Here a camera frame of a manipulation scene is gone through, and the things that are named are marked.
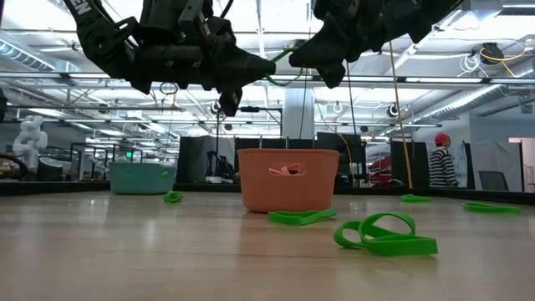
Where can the teal plastic basket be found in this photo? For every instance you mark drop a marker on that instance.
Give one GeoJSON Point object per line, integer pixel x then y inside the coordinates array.
{"type": "Point", "coordinates": [142, 177]}

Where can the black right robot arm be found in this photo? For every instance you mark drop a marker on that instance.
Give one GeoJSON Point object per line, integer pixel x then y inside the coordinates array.
{"type": "Point", "coordinates": [439, 10]}

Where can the black aluminium table frame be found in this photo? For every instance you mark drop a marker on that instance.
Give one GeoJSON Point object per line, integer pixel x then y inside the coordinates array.
{"type": "Point", "coordinates": [12, 189]}

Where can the plain white hanging cloth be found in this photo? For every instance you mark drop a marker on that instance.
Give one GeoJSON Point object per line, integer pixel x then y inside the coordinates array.
{"type": "Point", "coordinates": [493, 156]}

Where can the black background robot arm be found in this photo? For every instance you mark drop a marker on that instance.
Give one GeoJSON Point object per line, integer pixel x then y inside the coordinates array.
{"type": "Point", "coordinates": [221, 167]}

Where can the white patterned hanging cloth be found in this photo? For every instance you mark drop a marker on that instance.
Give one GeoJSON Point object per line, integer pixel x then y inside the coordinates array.
{"type": "Point", "coordinates": [462, 164]}

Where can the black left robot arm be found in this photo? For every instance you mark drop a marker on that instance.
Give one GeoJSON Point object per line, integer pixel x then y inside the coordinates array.
{"type": "Point", "coordinates": [104, 42]}

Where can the person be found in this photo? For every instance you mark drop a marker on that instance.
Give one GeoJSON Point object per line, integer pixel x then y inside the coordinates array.
{"type": "Point", "coordinates": [442, 167]}

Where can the orange rubber band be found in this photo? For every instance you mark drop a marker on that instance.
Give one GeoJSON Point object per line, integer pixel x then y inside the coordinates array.
{"type": "Point", "coordinates": [284, 170]}

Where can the black metal gantry frame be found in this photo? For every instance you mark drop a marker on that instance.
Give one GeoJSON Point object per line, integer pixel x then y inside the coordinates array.
{"type": "Point", "coordinates": [259, 109]}

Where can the orange plastic basket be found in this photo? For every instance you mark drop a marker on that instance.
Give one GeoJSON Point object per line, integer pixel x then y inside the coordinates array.
{"type": "Point", "coordinates": [288, 194]}

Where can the black shelf frame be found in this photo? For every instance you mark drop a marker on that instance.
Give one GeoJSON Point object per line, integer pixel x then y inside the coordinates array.
{"type": "Point", "coordinates": [106, 144]}

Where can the white building column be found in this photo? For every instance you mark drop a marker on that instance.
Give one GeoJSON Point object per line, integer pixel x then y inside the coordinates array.
{"type": "Point", "coordinates": [299, 117]}

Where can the black chair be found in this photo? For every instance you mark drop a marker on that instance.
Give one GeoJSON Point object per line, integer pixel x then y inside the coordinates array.
{"type": "Point", "coordinates": [493, 180]}

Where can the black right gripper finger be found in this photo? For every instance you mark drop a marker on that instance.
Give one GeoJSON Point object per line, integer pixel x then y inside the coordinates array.
{"type": "Point", "coordinates": [330, 39]}
{"type": "Point", "coordinates": [317, 59]}

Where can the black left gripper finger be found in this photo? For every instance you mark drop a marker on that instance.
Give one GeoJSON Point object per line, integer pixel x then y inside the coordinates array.
{"type": "Point", "coordinates": [246, 62]}
{"type": "Point", "coordinates": [246, 78]}

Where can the black partition panel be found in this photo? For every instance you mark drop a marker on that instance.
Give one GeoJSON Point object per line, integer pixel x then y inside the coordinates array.
{"type": "Point", "coordinates": [347, 144]}
{"type": "Point", "coordinates": [407, 165]}
{"type": "Point", "coordinates": [196, 159]}

